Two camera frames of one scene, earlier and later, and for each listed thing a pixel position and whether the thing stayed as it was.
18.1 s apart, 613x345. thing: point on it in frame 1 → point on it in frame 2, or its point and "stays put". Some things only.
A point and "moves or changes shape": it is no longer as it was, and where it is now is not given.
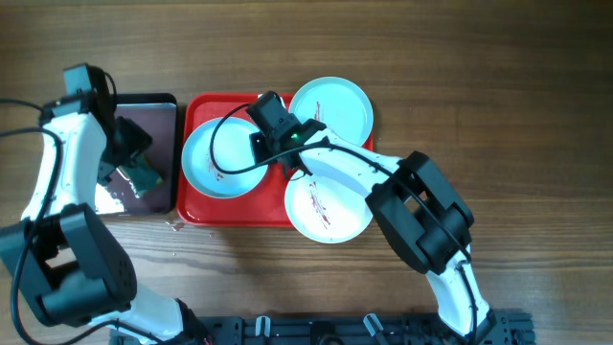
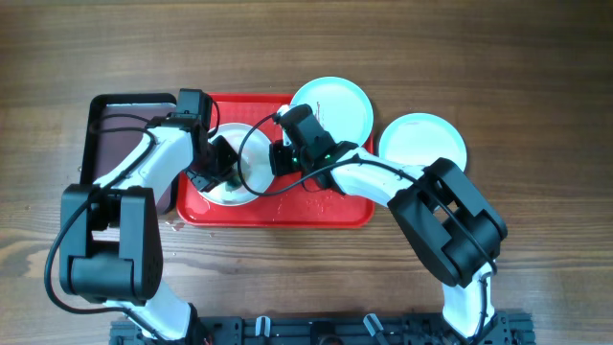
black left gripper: (141, 140) → (204, 181)
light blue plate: (232, 150) → (419, 139)
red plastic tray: (263, 206) stays put
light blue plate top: (339, 103) stays put
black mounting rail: (510, 327) stays put
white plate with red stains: (326, 210) → (255, 165)
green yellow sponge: (142, 174) moves or changes shape
